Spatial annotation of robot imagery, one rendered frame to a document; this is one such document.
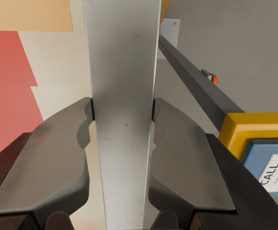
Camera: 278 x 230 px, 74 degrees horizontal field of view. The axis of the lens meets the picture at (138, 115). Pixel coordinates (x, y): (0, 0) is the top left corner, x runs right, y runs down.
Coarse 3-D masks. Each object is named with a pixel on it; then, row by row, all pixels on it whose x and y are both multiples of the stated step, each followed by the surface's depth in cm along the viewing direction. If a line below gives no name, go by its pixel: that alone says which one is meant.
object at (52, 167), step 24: (48, 120) 9; (72, 120) 9; (48, 144) 8; (72, 144) 8; (24, 168) 7; (48, 168) 7; (72, 168) 7; (0, 192) 6; (24, 192) 6; (48, 192) 6; (72, 192) 6
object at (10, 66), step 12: (0, 36) 12; (12, 36) 12; (0, 48) 13; (12, 48) 13; (0, 60) 13; (12, 60) 13; (24, 60) 13; (0, 72) 14; (12, 72) 14; (24, 72) 14; (0, 84) 14; (12, 84) 14; (24, 84) 14; (36, 84) 14
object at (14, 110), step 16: (0, 96) 15; (16, 96) 15; (32, 96) 15; (0, 112) 15; (16, 112) 15; (32, 112) 15; (0, 128) 16; (16, 128) 16; (32, 128) 16; (0, 144) 17
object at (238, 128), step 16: (160, 32) 103; (176, 32) 104; (160, 48) 90; (176, 48) 108; (176, 64) 62; (192, 64) 57; (192, 80) 47; (208, 80) 45; (208, 96) 38; (224, 96) 38; (208, 112) 38; (224, 112) 32; (240, 112) 32; (224, 128) 23; (240, 128) 21; (256, 128) 21; (272, 128) 21; (224, 144) 23; (240, 144) 22
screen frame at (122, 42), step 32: (96, 0) 9; (128, 0) 9; (160, 0) 9; (96, 32) 9; (128, 32) 9; (96, 64) 10; (128, 64) 10; (96, 96) 11; (128, 96) 11; (96, 128) 12; (128, 128) 12; (128, 160) 14; (128, 192) 16; (128, 224) 19
